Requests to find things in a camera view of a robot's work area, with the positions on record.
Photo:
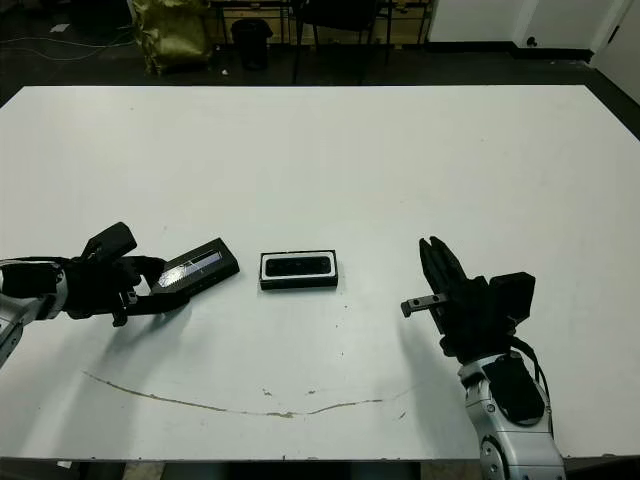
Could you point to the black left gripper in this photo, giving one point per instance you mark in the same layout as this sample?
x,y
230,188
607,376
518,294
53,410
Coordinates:
x,y
95,290

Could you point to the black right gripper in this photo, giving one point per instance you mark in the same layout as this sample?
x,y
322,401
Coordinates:
x,y
470,325

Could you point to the black box lid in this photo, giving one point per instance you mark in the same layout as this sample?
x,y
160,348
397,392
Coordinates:
x,y
210,270

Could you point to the black bar-shaped camera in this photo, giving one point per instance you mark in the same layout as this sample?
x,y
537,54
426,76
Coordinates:
x,y
300,266

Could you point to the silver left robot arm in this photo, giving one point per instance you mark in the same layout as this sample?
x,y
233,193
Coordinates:
x,y
20,305

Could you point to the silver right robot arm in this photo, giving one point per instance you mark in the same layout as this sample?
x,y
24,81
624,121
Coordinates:
x,y
510,440

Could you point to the black box with white tray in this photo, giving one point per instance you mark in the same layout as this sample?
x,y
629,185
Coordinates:
x,y
300,284

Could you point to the yellow-green bag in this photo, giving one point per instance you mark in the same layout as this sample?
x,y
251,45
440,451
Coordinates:
x,y
175,37

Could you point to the black trash bin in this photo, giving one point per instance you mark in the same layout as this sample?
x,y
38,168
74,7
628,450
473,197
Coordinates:
x,y
250,45

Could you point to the white paper sheet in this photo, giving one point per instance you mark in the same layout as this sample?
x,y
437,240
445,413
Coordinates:
x,y
60,27

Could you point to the black mesh office chair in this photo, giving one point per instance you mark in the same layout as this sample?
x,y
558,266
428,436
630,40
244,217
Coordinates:
x,y
340,10

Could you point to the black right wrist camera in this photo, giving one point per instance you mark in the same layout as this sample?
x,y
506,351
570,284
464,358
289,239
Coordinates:
x,y
515,295

